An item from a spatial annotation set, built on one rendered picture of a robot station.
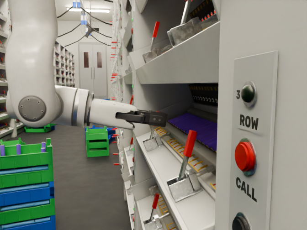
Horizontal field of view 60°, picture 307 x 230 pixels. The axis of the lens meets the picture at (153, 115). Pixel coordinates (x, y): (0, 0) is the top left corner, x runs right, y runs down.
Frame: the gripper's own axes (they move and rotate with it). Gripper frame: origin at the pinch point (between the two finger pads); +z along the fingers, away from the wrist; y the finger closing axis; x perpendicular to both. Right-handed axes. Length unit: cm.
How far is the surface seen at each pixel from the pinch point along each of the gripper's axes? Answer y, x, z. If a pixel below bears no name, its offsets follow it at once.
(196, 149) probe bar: 19.2, -2.3, 3.6
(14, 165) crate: -57, -34, -46
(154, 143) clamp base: 1.0, -5.7, 0.2
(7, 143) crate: -248, -75, -112
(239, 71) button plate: 46.0, 8.0, -4.7
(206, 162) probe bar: 23.5, -3.1, 3.8
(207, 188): 29.1, -5.1, 2.2
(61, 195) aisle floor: -102, -65, -31
